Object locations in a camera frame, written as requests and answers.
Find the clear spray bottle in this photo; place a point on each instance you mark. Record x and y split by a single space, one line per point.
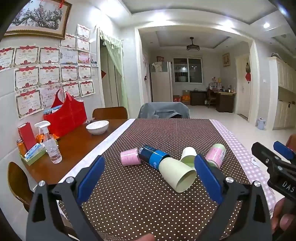
52 148

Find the dark wooden desk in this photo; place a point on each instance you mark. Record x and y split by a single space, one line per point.
226 102

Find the framed blossom painting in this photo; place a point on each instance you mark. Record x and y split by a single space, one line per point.
38 18

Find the orange snack packet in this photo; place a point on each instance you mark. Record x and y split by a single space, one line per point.
39 138

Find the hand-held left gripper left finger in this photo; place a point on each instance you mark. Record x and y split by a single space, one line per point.
91 178

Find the light blue bin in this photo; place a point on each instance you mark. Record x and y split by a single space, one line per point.
261 124

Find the brown dotted tablecloth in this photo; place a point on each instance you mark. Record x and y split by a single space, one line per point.
242 157
150 208

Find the green door curtain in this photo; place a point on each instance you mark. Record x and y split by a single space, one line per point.
118 69

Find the person's right hand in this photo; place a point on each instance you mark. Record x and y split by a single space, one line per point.
283 217

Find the cream wall cabinet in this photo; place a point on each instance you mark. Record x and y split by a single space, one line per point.
283 76

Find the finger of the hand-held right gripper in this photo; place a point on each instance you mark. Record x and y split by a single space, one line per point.
283 150
262 153

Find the blue and black cup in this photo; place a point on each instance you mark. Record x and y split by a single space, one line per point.
150 156

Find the red felt bag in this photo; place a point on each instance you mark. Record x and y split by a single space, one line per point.
67 120

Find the pink paper cup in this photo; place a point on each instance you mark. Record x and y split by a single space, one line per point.
129 157

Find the cardboard box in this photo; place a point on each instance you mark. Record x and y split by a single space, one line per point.
185 97

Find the person's left hand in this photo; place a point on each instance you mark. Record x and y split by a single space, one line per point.
141 238

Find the orange bottle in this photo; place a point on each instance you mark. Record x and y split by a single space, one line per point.
21 147

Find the group of wall certificates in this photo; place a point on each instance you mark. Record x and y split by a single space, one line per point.
26 76

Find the dark wooden cabinet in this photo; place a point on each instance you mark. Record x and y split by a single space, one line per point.
197 97

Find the red box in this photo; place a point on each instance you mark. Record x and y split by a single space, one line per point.
26 135

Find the red hanging decoration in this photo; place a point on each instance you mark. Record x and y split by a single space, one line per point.
248 75

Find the dark wooden desk chair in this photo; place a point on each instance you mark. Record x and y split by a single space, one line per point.
211 98

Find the blue and white box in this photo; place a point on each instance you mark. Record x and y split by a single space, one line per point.
34 150

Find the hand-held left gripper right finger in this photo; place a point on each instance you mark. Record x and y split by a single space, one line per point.
208 178

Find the pale green paper cup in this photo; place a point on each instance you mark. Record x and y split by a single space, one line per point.
172 170
188 154

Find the ceiling fan lamp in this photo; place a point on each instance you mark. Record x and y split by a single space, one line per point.
193 47

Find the white bowl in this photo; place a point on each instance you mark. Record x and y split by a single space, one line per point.
97 128

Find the green tray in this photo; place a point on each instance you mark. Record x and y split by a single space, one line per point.
32 160

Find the small framed picture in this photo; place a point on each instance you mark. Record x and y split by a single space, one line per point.
226 59

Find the pink and green cup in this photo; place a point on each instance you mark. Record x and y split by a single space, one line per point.
216 154

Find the cream door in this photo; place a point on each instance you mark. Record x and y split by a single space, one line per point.
241 92

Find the white refrigerator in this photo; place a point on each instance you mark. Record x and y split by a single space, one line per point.
161 83

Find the window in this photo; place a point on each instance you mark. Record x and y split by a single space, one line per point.
187 69

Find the chair with grey cover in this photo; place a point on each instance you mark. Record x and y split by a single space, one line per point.
164 110

